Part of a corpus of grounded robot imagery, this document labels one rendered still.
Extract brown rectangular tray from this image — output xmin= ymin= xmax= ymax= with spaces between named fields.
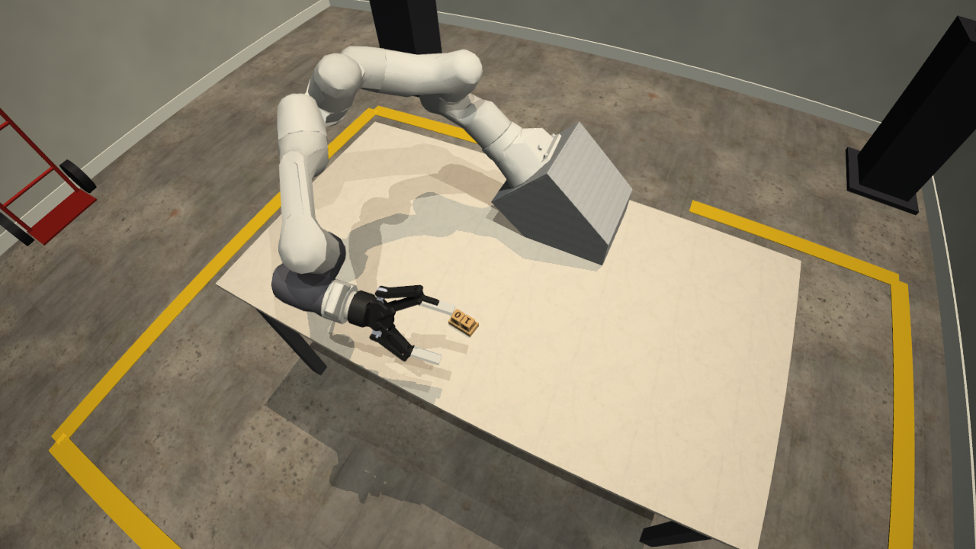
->
xmin=448 ymin=319 xmax=479 ymax=337

